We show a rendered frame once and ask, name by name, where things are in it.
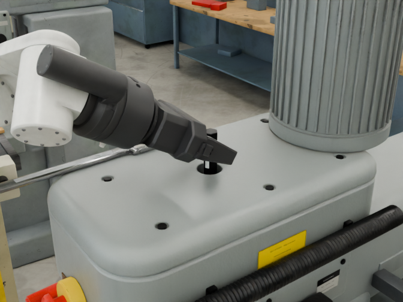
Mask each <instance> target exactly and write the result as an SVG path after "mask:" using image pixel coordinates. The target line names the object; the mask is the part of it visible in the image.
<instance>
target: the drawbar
mask: <svg viewBox="0 0 403 302"><path fill-rule="evenodd" d="M206 132H207V136H210V137H212V138H214V139H216V140H217V130H216V129H212V128H209V129H206ZM216 171H217V163H216V162H209V168H205V161H203V174H208V175H211V174H216Z"/></svg>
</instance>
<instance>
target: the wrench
mask: <svg viewBox="0 0 403 302"><path fill-rule="evenodd" d="M151 150H154V149H152V148H150V147H147V146H146V145H144V146H140V147H137V148H136V147H132V148H130V149H121V148H118V147H117V148H115V149H111V150H107V151H105V152H101V153H97V154H94V155H91V156H87V157H85V158H81V159H78V160H75V161H71V162H67V163H65V164H61V165H57V166H55V167H51V168H48V169H45V170H41V171H37V172H35V173H31V174H27V175H25V176H21V177H18V178H15V179H11V180H7V181H5V182H1V183H0V194H1V193H4V192H7V191H11V190H13V189H17V188H21V187H23V186H27V185H30V184H33V183H37V182H40V181H42V180H46V179H49V178H52V177H56V176H59V175H61V174H65V173H69V172H72V171H75V170H78V169H81V168H85V167H88V166H91V165H94V164H98V163H100V162H104V161H108V160H110V159H113V158H117V157H120V156H123V155H127V154H129V153H131V154H132V155H137V154H141V153H145V152H148V151H151Z"/></svg>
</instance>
